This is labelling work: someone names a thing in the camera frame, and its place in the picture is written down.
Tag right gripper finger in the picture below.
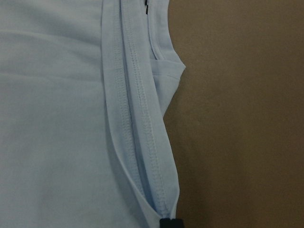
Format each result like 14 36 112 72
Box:
159 218 184 228

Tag light blue t-shirt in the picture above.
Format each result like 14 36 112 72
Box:
0 0 185 228

